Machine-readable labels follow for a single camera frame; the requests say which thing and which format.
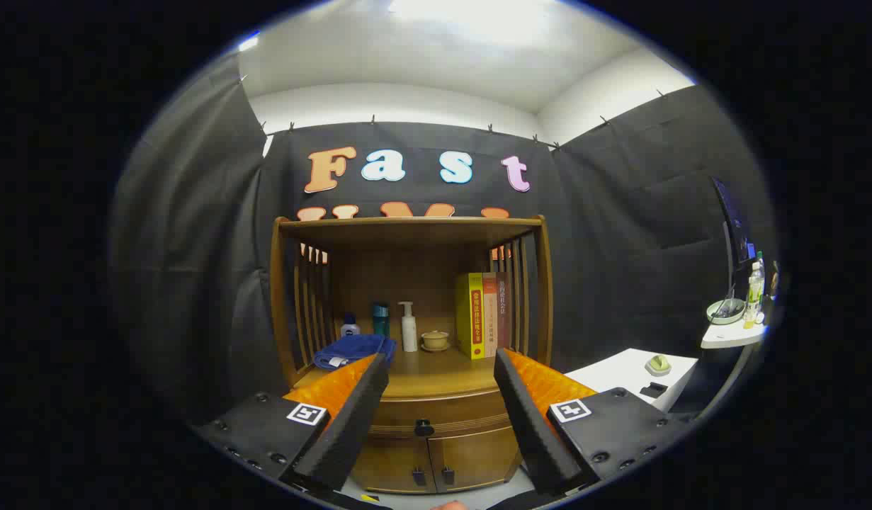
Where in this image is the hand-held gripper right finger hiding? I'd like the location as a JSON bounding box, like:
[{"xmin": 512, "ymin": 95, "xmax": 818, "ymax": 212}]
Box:
[{"xmin": 494, "ymin": 347, "xmax": 695, "ymax": 497}]

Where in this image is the white pump bottle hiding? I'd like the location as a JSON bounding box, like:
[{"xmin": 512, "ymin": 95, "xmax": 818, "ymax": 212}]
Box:
[{"xmin": 398, "ymin": 301, "xmax": 419, "ymax": 353}]

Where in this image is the pale green bowl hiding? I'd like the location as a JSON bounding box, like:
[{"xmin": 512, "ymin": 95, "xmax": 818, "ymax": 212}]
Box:
[{"xmin": 706, "ymin": 297, "xmax": 747, "ymax": 325}]

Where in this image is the orange and white book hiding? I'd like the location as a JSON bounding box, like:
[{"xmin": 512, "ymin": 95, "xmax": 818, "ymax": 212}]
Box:
[{"xmin": 482, "ymin": 273, "xmax": 499, "ymax": 357}]

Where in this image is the blue folded towel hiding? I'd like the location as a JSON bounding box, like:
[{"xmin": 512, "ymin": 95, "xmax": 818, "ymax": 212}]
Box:
[{"xmin": 313, "ymin": 334, "xmax": 397, "ymax": 370}]

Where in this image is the dark monitor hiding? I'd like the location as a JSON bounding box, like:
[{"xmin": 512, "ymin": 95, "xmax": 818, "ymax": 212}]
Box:
[{"xmin": 712, "ymin": 177, "xmax": 757, "ymax": 298}]

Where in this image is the white side table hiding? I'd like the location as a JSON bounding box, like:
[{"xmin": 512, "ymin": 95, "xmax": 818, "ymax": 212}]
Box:
[{"xmin": 563, "ymin": 347, "xmax": 700, "ymax": 413}]

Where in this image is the black backdrop cloth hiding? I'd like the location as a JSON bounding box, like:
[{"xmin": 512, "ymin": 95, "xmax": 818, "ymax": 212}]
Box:
[{"xmin": 110, "ymin": 53, "xmax": 780, "ymax": 426}]

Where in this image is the wooden cabinet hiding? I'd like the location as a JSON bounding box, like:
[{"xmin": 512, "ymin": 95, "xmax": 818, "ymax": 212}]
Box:
[{"xmin": 269, "ymin": 215, "xmax": 554, "ymax": 494}]

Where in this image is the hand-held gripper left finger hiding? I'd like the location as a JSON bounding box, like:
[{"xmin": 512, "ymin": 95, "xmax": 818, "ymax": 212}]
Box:
[{"xmin": 193, "ymin": 352, "xmax": 391, "ymax": 497}]

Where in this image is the yellow book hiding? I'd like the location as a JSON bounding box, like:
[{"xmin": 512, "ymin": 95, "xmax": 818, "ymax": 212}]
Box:
[{"xmin": 455, "ymin": 273, "xmax": 486, "ymax": 360}]

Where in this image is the white shelf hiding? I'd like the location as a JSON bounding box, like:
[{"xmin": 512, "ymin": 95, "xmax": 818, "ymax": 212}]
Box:
[{"xmin": 701, "ymin": 315, "xmax": 769, "ymax": 349}]

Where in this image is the dark red book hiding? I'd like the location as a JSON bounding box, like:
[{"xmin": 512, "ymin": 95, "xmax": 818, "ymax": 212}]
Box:
[{"xmin": 496, "ymin": 272, "xmax": 511, "ymax": 349}]

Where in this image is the wooden drawer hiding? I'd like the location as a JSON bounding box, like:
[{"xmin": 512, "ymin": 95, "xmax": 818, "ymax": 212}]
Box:
[{"xmin": 365, "ymin": 388, "xmax": 516, "ymax": 438}]

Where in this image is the wooden cabinet door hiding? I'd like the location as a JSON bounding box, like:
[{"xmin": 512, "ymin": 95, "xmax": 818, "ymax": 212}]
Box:
[
  {"xmin": 351, "ymin": 438, "xmax": 436, "ymax": 494},
  {"xmin": 429, "ymin": 425, "xmax": 525, "ymax": 493}
]

